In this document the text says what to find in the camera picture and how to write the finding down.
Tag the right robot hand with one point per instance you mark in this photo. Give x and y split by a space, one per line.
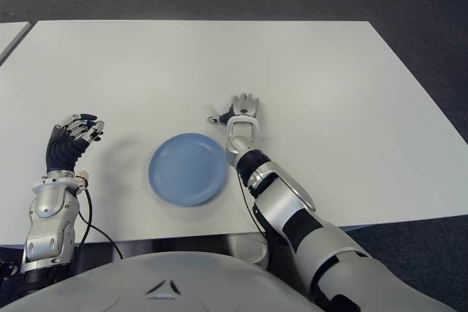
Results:
243 107

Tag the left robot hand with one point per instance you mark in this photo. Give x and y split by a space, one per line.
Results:
62 147

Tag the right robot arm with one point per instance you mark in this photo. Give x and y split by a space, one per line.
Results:
292 209

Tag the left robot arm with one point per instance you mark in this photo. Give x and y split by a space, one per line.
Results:
49 217

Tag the blue round plate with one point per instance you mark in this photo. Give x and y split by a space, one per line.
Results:
187 169

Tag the white side table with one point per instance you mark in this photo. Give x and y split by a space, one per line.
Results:
11 36

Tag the grey right robot leg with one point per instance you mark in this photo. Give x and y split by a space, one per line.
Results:
248 248

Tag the grey robot torso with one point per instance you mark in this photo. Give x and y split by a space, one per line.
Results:
146 282

